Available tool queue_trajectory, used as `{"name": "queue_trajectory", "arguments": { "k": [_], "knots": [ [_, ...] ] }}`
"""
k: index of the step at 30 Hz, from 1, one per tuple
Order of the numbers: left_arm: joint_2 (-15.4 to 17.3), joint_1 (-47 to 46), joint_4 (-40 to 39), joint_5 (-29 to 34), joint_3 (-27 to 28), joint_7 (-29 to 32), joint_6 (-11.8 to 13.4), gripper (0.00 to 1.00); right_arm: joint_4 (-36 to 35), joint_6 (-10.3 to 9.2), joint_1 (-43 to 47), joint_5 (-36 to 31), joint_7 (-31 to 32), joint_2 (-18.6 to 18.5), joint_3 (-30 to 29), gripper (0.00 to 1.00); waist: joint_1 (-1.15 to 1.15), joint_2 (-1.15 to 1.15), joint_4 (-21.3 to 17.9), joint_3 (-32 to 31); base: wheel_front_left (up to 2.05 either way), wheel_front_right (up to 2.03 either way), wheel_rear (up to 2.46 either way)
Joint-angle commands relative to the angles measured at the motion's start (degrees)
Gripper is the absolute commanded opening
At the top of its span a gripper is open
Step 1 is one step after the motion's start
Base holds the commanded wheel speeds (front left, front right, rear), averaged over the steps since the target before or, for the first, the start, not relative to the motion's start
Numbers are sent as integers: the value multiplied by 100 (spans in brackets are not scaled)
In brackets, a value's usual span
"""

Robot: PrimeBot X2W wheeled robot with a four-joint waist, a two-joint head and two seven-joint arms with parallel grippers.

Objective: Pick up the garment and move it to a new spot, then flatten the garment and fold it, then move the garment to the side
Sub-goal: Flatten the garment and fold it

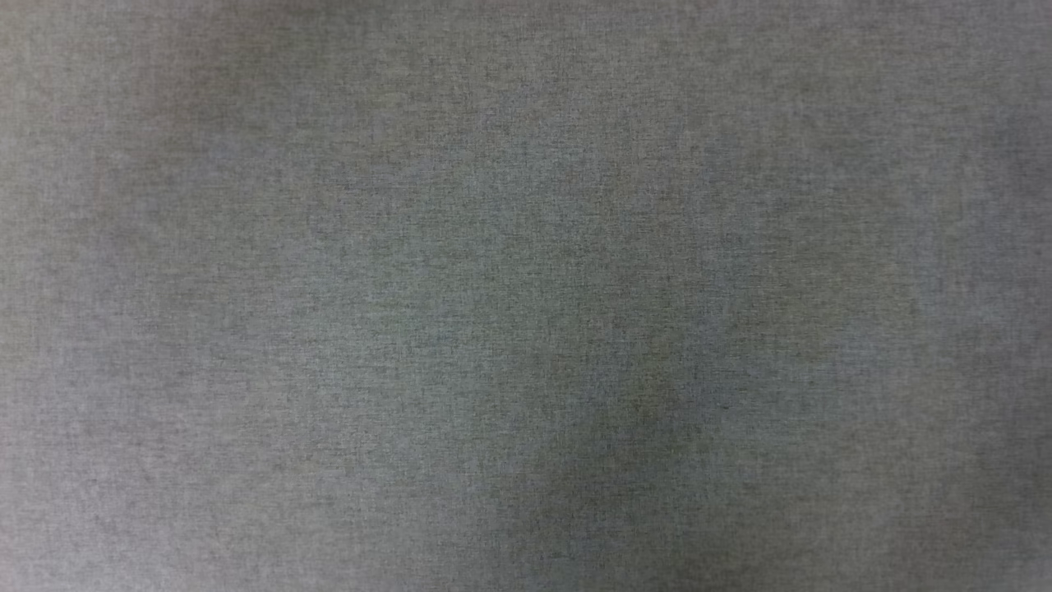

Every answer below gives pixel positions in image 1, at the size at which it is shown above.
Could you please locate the grey fabric sofa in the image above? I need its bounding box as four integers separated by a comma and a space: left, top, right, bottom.
0, 0, 1052, 592

